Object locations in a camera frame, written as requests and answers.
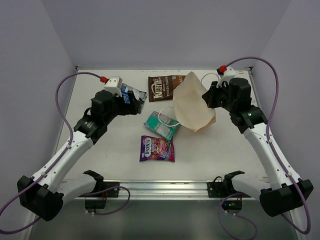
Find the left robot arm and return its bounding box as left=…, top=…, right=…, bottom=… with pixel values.
left=17, top=90, right=141, bottom=221

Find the blue white snack packet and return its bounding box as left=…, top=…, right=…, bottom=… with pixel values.
left=120, top=83, right=147, bottom=114

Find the right black controller box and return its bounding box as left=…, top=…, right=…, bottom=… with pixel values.
left=221, top=199, right=243, bottom=213

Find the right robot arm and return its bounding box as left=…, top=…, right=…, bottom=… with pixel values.
left=202, top=77, right=314, bottom=217

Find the dark brown snack packet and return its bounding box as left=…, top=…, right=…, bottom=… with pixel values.
left=148, top=75, right=186, bottom=103

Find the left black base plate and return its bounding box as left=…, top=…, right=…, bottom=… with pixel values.
left=99, top=181, right=120, bottom=198

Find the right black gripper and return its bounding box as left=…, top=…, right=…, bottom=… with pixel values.
left=202, top=80, right=237, bottom=113

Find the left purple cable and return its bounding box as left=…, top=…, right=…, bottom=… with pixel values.
left=0, top=72, right=131, bottom=235

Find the teal Fox's mint bag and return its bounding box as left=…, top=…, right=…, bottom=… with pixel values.
left=144, top=111, right=180, bottom=141

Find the black controller box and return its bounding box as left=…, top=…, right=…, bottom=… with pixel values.
left=84, top=197, right=107, bottom=212
left=221, top=199, right=243, bottom=213

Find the left black controller box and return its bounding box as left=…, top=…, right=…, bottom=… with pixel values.
left=84, top=197, right=107, bottom=212

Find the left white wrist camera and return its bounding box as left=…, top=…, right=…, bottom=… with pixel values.
left=100, top=76, right=123, bottom=97

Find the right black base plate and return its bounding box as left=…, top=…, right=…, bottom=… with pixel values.
left=206, top=176, right=239, bottom=198

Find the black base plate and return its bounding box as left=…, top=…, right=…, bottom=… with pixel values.
left=99, top=181, right=120, bottom=198
left=206, top=176, right=239, bottom=198

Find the purple cable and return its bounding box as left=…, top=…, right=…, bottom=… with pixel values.
left=217, top=56, right=312, bottom=240
left=0, top=72, right=131, bottom=235

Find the brown paper bag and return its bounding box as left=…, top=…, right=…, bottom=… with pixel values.
left=171, top=71, right=216, bottom=133

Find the purple Fox's candy bag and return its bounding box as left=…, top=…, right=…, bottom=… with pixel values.
left=139, top=135, right=175, bottom=163

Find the aluminium mounting rail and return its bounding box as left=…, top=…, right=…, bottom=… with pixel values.
left=57, top=174, right=292, bottom=203

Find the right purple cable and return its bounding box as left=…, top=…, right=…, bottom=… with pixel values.
left=217, top=56, right=312, bottom=240

